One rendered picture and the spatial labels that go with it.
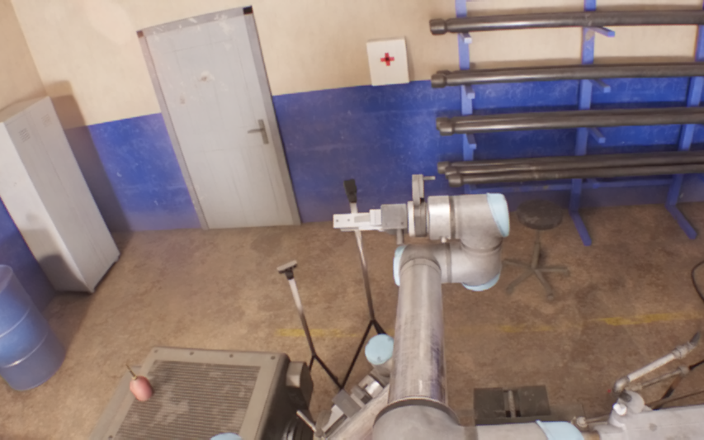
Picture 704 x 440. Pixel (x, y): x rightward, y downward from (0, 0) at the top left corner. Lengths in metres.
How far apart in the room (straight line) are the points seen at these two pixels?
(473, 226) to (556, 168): 3.08
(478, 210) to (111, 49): 4.16
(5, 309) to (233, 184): 2.34
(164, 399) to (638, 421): 1.54
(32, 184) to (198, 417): 3.22
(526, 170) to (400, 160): 1.13
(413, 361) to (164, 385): 1.15
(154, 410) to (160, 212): 3.84
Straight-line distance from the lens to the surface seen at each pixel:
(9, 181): 4.61
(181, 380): 1.68
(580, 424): 1.94
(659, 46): 4.34
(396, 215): 0.92
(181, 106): 4.49
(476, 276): 1.03
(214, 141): 4.50
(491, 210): 0.94
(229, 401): 1.55
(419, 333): 0.75
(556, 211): 3.48
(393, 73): 3.80
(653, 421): 1.70
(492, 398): 1.99
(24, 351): 4.13
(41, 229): 4.71
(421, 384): 0.65
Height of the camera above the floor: 2.51
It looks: 33 degrees down
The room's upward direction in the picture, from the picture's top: 10 degrees counter-clockwise
